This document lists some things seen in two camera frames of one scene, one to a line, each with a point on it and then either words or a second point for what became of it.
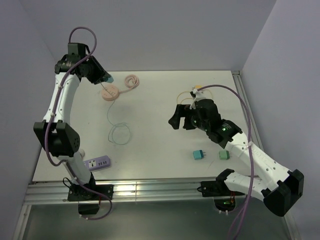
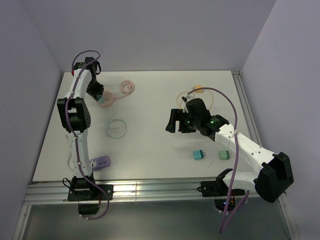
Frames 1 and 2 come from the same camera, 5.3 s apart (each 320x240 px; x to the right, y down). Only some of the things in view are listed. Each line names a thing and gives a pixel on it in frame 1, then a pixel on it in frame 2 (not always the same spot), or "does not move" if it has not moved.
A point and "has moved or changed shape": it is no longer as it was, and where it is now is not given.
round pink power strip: [109, 92] has moved or changed shape
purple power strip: [98, 163] does not move
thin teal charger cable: [115, 125] to [106, 128]
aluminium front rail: [44, 193] does not move
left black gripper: [100, 71] to [99, 90]
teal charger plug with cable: [110, 79] to [101, 99]
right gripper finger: [187, 108] to [182, 114]
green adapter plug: [224, 155] does not move
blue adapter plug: [198, 154] does not move
